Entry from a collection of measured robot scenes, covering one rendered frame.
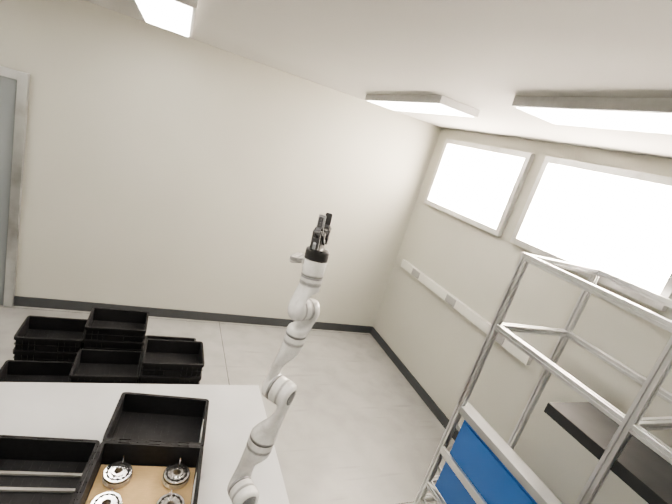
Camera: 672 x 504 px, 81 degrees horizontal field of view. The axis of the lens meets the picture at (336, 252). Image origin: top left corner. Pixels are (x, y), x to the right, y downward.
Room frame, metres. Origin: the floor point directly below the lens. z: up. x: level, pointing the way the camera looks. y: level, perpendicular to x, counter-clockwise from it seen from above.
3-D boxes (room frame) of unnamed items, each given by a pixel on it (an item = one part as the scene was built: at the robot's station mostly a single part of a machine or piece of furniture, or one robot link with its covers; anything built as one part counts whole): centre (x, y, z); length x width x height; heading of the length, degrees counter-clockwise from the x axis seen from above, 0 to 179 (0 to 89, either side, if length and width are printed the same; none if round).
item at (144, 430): (1.47, 0.54, 0.87); 0.40 x 0.30 x 0.11; 107
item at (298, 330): (1.18, 0.04, 1.74); 0.09 x 0.07 x 0.14; 134
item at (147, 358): (2.45, 0.90, 0.37); 0.40 x 0.30 x 0.45; 115
